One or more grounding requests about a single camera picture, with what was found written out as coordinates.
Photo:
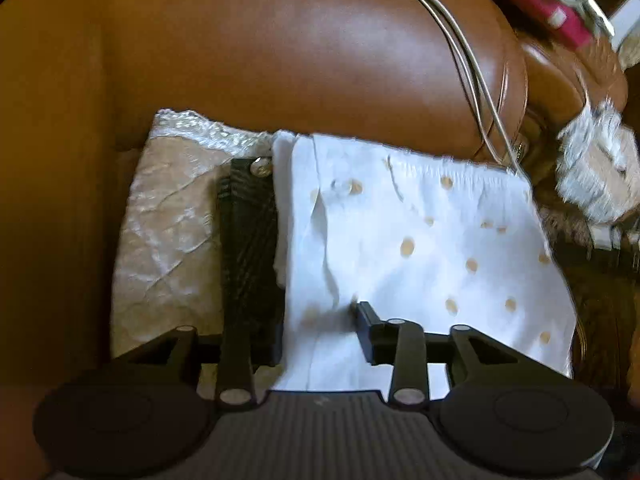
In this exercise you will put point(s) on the white polka dot garment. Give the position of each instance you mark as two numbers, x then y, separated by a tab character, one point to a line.
430	260

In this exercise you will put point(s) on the beige lace-trimmed cloth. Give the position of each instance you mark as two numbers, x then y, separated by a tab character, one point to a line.
170	240

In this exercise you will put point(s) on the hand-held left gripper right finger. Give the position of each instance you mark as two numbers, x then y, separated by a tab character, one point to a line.
370	336

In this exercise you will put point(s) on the dark carved wooden furniture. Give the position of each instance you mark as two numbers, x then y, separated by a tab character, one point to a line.
600	300

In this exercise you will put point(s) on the brown leather sofa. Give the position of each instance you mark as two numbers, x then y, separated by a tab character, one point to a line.
280	50

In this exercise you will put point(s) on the white fringed cloth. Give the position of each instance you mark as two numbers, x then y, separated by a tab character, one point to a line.
595	165

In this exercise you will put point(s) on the white box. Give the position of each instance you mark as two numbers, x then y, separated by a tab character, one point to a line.
627	22

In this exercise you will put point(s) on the pink red object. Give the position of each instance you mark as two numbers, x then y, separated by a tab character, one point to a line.
530	0

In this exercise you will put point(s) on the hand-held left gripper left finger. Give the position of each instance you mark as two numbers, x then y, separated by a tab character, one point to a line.
250	260

